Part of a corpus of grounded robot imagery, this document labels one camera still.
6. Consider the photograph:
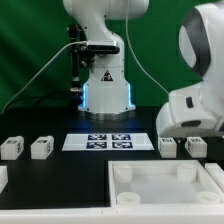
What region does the black cable on table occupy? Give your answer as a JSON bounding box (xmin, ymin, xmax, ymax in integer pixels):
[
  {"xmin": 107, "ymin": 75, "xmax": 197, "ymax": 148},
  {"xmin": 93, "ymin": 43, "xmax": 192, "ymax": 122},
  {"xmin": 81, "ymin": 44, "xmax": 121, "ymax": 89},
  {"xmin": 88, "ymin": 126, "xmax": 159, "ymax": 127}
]
[{"xmin": 3, "ymin": 88, "xmax": 84, "ymax": 113}]

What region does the white front rail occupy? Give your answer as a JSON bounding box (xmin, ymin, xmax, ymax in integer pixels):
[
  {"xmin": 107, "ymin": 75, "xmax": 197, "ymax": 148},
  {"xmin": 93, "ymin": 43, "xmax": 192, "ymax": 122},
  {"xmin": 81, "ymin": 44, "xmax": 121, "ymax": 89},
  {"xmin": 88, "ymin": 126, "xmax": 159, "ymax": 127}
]
[{"xmin": 0, "ymin": 205, "xmax": 224, "ymax": 224}]

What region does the black camera stand pole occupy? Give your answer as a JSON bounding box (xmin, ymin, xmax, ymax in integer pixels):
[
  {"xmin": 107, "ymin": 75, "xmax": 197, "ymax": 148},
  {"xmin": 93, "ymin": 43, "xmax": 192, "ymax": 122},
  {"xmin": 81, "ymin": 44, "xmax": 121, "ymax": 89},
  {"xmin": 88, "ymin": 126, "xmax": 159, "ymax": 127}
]
[{"xmin": 66, "ymin": 23, "xmax": 88, "ymax": 108}]

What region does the white block left edge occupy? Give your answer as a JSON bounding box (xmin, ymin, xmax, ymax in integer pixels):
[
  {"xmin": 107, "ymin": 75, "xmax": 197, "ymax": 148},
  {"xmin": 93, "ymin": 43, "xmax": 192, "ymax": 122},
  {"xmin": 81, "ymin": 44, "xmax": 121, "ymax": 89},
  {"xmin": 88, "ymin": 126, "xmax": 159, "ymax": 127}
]
[{"xmin": 0, "ymin": 166, "xmax": 8, "ymax": 194}]

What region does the grey camera cable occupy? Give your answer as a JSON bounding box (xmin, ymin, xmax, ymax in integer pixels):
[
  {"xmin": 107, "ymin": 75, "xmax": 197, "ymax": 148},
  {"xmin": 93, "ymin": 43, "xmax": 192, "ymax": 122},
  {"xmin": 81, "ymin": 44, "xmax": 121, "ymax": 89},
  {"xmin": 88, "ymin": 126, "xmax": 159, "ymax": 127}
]
[{"xmin": 0, "ymin": 40, "xmax": 88, "ymax": 115}]

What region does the white square tabletop tray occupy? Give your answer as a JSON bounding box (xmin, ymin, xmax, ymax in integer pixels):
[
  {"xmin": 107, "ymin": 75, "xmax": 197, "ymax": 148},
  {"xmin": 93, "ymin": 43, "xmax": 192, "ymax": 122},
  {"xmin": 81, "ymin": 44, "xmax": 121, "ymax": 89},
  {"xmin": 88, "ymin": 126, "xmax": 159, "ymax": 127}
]
[{"xmin": 108, "ymin": 160, "xmax": 224, "ymax": 207}]

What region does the black camera on mount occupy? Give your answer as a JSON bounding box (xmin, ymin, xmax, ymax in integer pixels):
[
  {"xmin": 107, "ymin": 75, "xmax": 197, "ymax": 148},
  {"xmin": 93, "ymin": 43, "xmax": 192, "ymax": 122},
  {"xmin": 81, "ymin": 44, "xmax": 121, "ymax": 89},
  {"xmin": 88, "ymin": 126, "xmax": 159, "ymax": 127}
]
[{"xmin": 81, "ymin": 40, "xmax": 120, "ymax": 54}]

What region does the white sheet with tags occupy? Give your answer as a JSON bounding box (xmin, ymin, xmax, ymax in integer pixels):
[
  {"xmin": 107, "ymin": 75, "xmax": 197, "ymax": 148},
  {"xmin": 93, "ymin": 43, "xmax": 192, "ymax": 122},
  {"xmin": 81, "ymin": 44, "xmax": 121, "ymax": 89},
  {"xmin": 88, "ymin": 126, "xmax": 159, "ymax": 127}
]
[{"xmin": 62, "ymin": 133, "xmax": 154, "ymax": 151}]

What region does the white bar right edge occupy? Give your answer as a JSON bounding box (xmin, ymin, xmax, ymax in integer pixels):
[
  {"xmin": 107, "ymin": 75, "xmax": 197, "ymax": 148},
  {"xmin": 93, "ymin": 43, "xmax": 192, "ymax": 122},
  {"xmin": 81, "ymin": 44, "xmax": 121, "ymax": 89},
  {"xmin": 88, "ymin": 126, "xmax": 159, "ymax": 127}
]
[{"xmin": 205, "ymin": 163, "xmax": 224, "ymax": 192}]

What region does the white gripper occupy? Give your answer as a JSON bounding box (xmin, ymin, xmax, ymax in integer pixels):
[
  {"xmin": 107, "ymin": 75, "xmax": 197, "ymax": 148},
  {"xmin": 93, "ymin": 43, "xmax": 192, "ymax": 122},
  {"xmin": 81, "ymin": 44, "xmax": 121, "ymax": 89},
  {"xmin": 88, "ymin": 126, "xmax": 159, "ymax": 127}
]
[{"xmin": 156, "ymin": 83, "xmax": 224, "ymax": 138}]

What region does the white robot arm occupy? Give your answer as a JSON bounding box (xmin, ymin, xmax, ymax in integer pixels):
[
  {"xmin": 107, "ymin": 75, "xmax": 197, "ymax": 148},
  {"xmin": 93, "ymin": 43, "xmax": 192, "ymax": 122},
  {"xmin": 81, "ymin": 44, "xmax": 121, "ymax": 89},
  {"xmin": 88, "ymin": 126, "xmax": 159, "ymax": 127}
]
[{"xmin": 63, "ymin": 0, "xmax": 224, "ymax": 137}]

